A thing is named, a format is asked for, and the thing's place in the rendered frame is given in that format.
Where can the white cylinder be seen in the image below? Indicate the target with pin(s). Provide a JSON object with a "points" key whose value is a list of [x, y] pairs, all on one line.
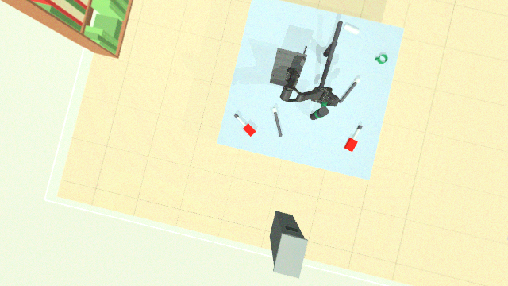
{"points": [[351, 29]]}

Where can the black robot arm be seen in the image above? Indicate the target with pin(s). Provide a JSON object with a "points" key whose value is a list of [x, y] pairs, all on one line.
{"points": [[325, 93]]}

